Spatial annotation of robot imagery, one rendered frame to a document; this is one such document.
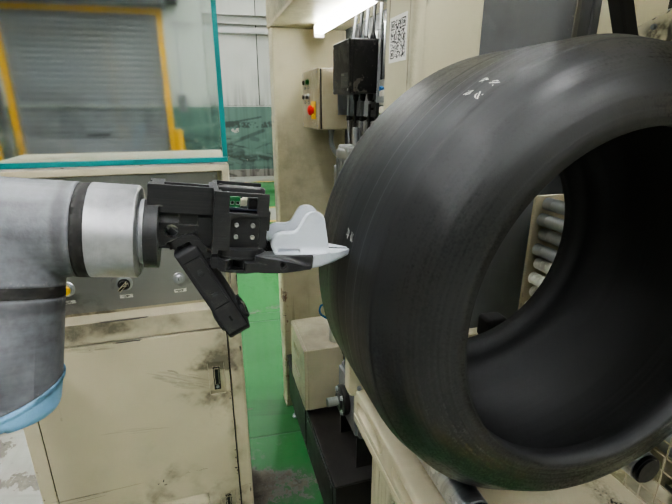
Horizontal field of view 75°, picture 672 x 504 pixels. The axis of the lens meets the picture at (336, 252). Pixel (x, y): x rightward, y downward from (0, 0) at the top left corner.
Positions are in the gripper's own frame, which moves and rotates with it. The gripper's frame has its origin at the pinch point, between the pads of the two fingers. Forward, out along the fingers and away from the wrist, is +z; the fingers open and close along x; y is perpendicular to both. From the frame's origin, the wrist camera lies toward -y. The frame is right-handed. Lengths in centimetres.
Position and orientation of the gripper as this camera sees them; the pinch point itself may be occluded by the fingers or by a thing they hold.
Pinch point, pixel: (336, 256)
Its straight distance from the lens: 50.0
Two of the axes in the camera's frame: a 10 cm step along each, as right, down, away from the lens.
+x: -2.9, -3.0, 9.1
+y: 1.2, -9.5, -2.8
